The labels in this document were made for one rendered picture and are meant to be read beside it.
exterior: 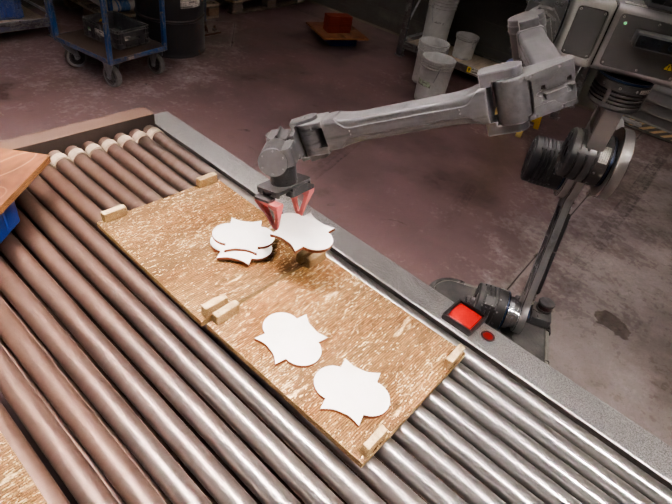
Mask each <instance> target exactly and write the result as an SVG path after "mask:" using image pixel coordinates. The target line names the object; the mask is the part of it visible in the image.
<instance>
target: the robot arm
mask: <svg viewBox="0 0 672 504"><path fill-rule="evenodd" d="M561 2H562V3H561ZM560 3H561V4H560ZM567 6H568V1H567V0H529V2H528V5H527V7H526V10H525V12H523V13H520V14H517V15H514V16H512V17H510V18H509V19H508V25H507V26H508V31H507V35H510V42H511V48H509V52H510V56H513V61H510V62H506V63H501V64H497V65H492V66H487V67H483V68H481V69H479V70H478V72H477V75H478V81H479V84H476V85H474V86H472V87H469V88H466V89H463V90H460V91H456V92H452V93H447V94H442V95H437V96H432V97H427V98H422V99H417V100H412V101H407V102H402V103H397V104H392V105H387V106H382V107H377V108H372V109H367V110H362V111H336V112H330V111H329V112H324V113H319V114H317V113H311V114H307V115H304V116H301V117H297V118H294V119H292V120H291V122H290V124H289V126H290V128H291V131H290V129H283V128H282V126H280V127H279V129H273V130H271V131H270V132H267V133H266V135H265V136H266V143H265V145H264V147H263V149H262V151H261V153H260V155H259V157H258V166H259V169H260V170H261V171H262V172H263V173H264V174H265V175H267V176H270V180H268V181H266V182H263V183H261V184H259V185H257V191H258V192H259V194H257V195H255V202H256V203H257V205H258V206H259V207H260V209H261V210H262V211H263V213H264V214H265V215H266V217H267V219H268V220H269V222H270V224H271V226H272V228H273V229H275V230H278V229H279V225H280V220H281V215H282V210H283V204H282V203H280V202H277V201H275V198H276V199H280V196H282V195H284V194H286V196H287V197H290V198H291V200H292V203H293V207H294V210H295V212H296V214H299V215H301V216H303V213H304V211H305V208H306V206H307V204H308V202H309V200H310V198H311V196H312V194H313V192H314V184H311V180H310V177H309V176H306V175H303V174H299V173H297V169H296V163H297V162H298V160H300V159H302V160H303V161H306V160H310V159H311V161H312V162H313V161H316V160H320V159H323V158H325V157H327V156H328V155H329V154H330V153H331V152H332V151H333V150H337V149H343V148H344V147H346V146H348V145H351V144H354V143H357V142H361V141H365V140H371V139H377V138H383V137H389V136H394V135H400V134H406V133H412V132H418V131H423V130H429V129H435V128H441V127H447V126H453V125H460V124H482V125H486V127H487V133H488V136H489V137H491V136H497V135H503V134H510V133H516V132H521V131H524V130H526V129H528V128H529V127H530V121H532V120H534V119H537V118H540V117H542V116H545V115H547V114H550V113H553V112H555V111H558V110H561V109H563V108H566V107H569V106H571V105H574V104H577V103H578V97H577V88H576V82H575V78H576V76H575V57H574V56H573V55H567V56H564V57H563V56H562V55H561V54H560V52H559V51H558V50H557V48H556V47H555V46H554V44H553V41H554V39H555V36H556V34H557V32H558V29H559V26H560V24H561V21H562V19H563V16H564V14H565V11H566V9H567ZM492 83H493V87H494V94H495V100H496V106H497V112H498V114H496V115H495V111H494V104H493V98H492V92H491V86H492ZM300 194H303V195H304V198H303V201H302V204H301V207H300V209H299V205H298V198H297V196H298V195H300ZM270 195H272V197H271V196H270ZM268 207H270V209H271V210H273V212H274V218H275V222H274V220H273V218H272V215H271V213H270V211H269V208H268Z"/></svg>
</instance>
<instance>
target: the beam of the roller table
mask: <svg viewBox="0 0 672 504"><path fill-rule="evenodd" d="M154 120H155V127H157V128H158V129H160V130H161V131H163V132H164V134H165V135H166V136H168V137H169V138H171V139H172V140H174V141H175V142H176V143H178V144H179V145H181V146H182V147H184V148H185V149H186V150H188V151H189V152H191V153H192V154H194V155H195V156H196V157H198V158H199V159H201V160H202V161H203V162H205V163H206V164H208V165H209V166H211V167H212V168H213V169H215V170H216V171H218V172H219V173H221V174H222V175H223V176H225V177H226V178H228V179H229V180H230V181H232V182H233V183H235V184H236V185H238V186H239V187H240V188H242V189H243V190H245V191H246V192H248V193H249V194H250V195H252V196H253V197H255V195H257V194H259V192H258V191H257V185H259V184H261V183H263V182H266V181H268V180H270V179H268V178H267V177H265V176H264V175H262V174H261V173H259V172H258V171H256V170H255V169H253V168H252V167H250V166H249V165H247V164H246V163H244V162H243V161H241V160H240V159H238V158H237V157H235V156H234V155H232V154H231V153H229V152H228V151H226V150H225V149H223V148H222V147H220V146H219V145H217V144H216V143H214V142H213V141H211V140H210V139H208V138H207V137H205V136H204V135H202V134H201V133H199V132H198V131H196V130H195V129H193V128H192V127H190V126H189V125H187V124H186V123H184V122H183V121H181V120H180V119H178V118H177V117H175V116H174V115H172V114H171V113H169V112H168V111H166V112H162V113H158V114H154ZM275 201H277V202H280V203H282V204H283V210H282V214H284V213H296V212H295V210H294V207H293V203H292V200H291V198H290V197H287V196H286V194H284V195H282V196H280V199H276V198H275ZM310 212H311V214H312V215H313V217H314V218H315V219H316V220H318V221H319V222H321V223H322V224H324V225H327V226H330V227H334V228H335V231H333V232H331V233H330V234H331V236H332V238H333V244H332V247H331V248H330V249H329V250H330V251H331V252H333V253H334V254H336V255H337V256H339V257H340V258H341V259H343V260H344V261H346V262H347V263H349V264H350V265H351V266H353V267H354V268H356V269H357V270H359V271H360V272H361V273H363V274H364V275H366V276H367V277H368V278H370V279H371V280H373V281H374V282H376V283H377V284H378V285H380V286H381V287H383V288H384V289H386V290H387V291H388V292H390V293H391V294H393V295H394V296H395V297H397V298H398V299H400V300H401V301H403V302H404V303H405V304H407V305H408V306H410V307H411V308H413V309H414V310H415V311H417V312H418V313H420V314H421V315H423V316H424V317H425V318H427V319H428V320H430V321H431V322H432V323H434V324H435V325H437V326H438V327H440V328H441V329H442V330H444V331H445V332H447V333H448V334H450V335H451V336H452V337H454V338H455V339H457V340H458V341H459V342H461V343H462V344H464V345H465V346H467V347H468V348H469V349H471V350H472V351H474V352H475V353H477V354H478V355H479V356H481V357H482V358H484V359H485V360H487V361H488V362H489V363H491V364H492V365H494V366H495V367H496V368H498V369H499V370H501V371H502V372H504V373H505V374H506V375H508V376H509V377H511V378H512V379H514V380H515V381H516V382H518V383H519V384H521V385H522V386H523V387H525V388H526V389H528V390H529V391H531V392H532V393H533V394H535V395H536V396H538V397H539V398H541V399H542V400H543V401H545V402H546V403H548V404H549V405H551V406H552V407H553V408H555V409H556V410H558V411H559V412H560V413H562V414H563V415H565V416H566V417H568V418H569V419H570V420H572V421H573V422H575V423H576V424H578V425H579V426H580V427H582V428H583V429H585V430H586V431H587V432H589V433H590V434H592V435H593V436H595V437H596V438H597V439H599V440H600V441H602V442H603V443H605V444H606V445H607V446H609V447H610V448H612V449H613V450H615V451H616V452H617V453H619V454H620V455H622V456H623V457H624V458H626V459H627V460H629V461H630V462H632V463H633V464H634V465H636V466H637V467H639V468H640V469H642V470H643V471H644V472H646V473H647V474H649V475H650V476H651V477H653V478H654V479H656V480H657V481H659V482H660V483H661V484H663V485H664V486H666V487H667V488H669V489H670V490H671V491H672V447H670V446H669V445H667V444H666V443H664V442H663V441H661V440H660V439H658V438H657V437H655V436H654V435H652V434H651V433H649V432H648V431H646V430H645V429H643V428H642V427H640V426H639V425H637V424H636V423H634V422H633V421H631V420H630V419H628V418H627V417H625V416H624V415H622V414H621V413H619V412H618V411H616V410H615V409H613V408H612V407H610V406H609V405H607V404H606V403H604V402H603V401H601V400H600V399H598V398H597V397H595V396H594V395H592V394H591V393H589V392H588V391H586V390H585V389H583V388H582V387H580V386H579V385H577V384H576V383H574V382H573V381H571V380H570V379H568V378H567V377H565V376H564V375H562V374H561V373H559V372H558V371H556V370H555V369H553V368H552V367H550V366H549V365H547V364H546V363H544V362H543V361H541V360H540V359H538V358H537V357H535V356H534V355H532V354H531V353H529V352H528V351H526V350H525V349H523V348H522V347H520V346H519V345H517V344H516V343H514V342H513V341H511V340H510V339H508V338H507V337H505V336H504V335H502V334H501V333H499V332H498V331H496V330H495V329H493V328H492V327H490V326H489V325H487V324H486V323H483V324H482V325H481V326H480V327H479V328H478V329H477V330H476V331H475V332H474V333H473V334H472V335H471V336H470V337H468V336H466V335H465V334H464V333H462V332H461V331H459V330H458V329H456V328H455V327H453V326H452V325H451V324H449V323H448V322H446V321H445V320H443V319H442V318H441V317H442V315H443V313H444V312H445V311H446V310H447V309H448V308H449V307H451V306H452V305H453V304H454V302H453V301H451V300H450V299H448V298H447V297H445V296H444V295H442V294H441V293H439V292H438V291H436V290H435V289H433V288H432V287H430V286H429V285H427V284H426V283H424V282H423V281H421V280H420V279H418V278H417V277H415V276H414V275H412V274H411V273H409V272H408V271H406V270H405V269H403V268H402V267H400V266H399V265H397V264H396V263H394V262H393V261H391V260H390V259H388V258H387V257H385V256H384V255H382V254H381V253H379V252H378V251H376V250H375V249H373V248H372V247H370V246H369V245H367V244H366V243H364V242H363V241H361V240H360V239H358V238H357V237H355V236H354V235H352V234H351V233H349V232H348V231H346V230H345V229H343V228H342V227H340V226H339V225H337V224H336V223H334V222H333V221H331V220H330V219H328V218H327V217H325V216H324V215H322V214H321V213H319V212H318V211H316V210H315V209H313V208H312V207H310V206H309V205H307V206H306V208H305V211H304V213H303V216H305V215H307V214H309V213H310ZM482 331H489V332H491V333H492V334H493V335H494V336H495V340H494V341H492V342H488V341H486V340H484V339H483V338H482V337H481V332H482Z"/></svg>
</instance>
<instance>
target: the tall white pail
mask: <svg viewBox="0 0 672 504"><path fill-rule="evenodd" d="M459 1H460V0H429V2H430V3H428V5H429V8H428V12H427V16H426V21H425V25H424V30H423V34H422V37H423V36H431V37H437V38H440V39H443V40H446V41H447V38H448V34H449V31H450V28H451V24H452V21H453V18H454V14H455V11H457V9H456V8H457V7H458V6H457V5H458V4H459V3H458V2H459Z"/></svg>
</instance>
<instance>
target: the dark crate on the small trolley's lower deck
mask: <svg viewBox="0 0 672 504"><path fill-rule="evenodd" d="M107 15H108V23H109V31H110V39H111V46H112V47H113V48H115V49H118V50H123V49H127V48H131V47H135V46H139V45H143V44H148V43H149V42H150V41H149V40H148V39H149V37H148V33H149V32H148V28H149V27H148V24H146V23H143V22H141V21H138V20H136V19H133V18H131V17H128V16H126V15H123V14H121V13H118V12H116V11H107ZM81 17H82V19H81V20H83V24H82V25H84V29H83V30H84V32H85V33H84V35H86V36H88V37H90V38H92V39H95V40H97V41H99V42H102V43H104V44H105V40H104V32H103V25H102V24H99V23H96V22H100V21H102V17H101V12H100V13H95V14H90V15H85V16H81Z"/></svg>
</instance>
